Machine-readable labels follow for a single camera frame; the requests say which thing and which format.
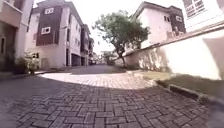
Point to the leafy green tree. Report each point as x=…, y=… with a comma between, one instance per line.
x=120, y=30

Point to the green bush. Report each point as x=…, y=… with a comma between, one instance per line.
x=25, y=64

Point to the white building with dark panels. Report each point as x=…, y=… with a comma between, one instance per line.
x=156, y=23

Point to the long pale boundary wall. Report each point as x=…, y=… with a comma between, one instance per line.
x=186, y=56

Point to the white and dark brown building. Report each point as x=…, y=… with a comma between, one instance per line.
x=53, y=33

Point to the pink building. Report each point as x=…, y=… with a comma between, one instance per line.
x=10, y=20

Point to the grass verge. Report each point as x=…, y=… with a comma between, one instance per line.
x=193, y=83

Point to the concrete kerb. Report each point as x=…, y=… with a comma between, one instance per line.
x=186, y=92

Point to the pale building with white windows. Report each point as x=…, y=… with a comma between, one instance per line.
x=203, y=13

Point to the reddish brick paved road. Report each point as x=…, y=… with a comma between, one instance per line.
x=100, y=106

